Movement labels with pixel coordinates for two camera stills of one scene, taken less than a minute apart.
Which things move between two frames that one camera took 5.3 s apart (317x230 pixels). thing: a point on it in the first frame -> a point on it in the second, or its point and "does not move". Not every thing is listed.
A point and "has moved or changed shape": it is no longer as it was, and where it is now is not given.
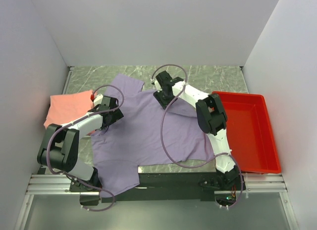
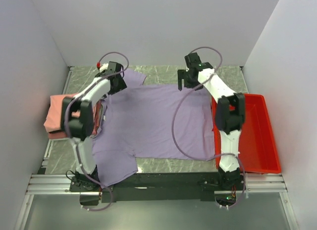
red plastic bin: (249, 132) does not move
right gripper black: (157, 95) -> (181, 75)
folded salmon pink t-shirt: (65, 108) does not move
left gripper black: (116, 115) -> (122, 85)
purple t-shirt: (148, 134) has moved or changed shape
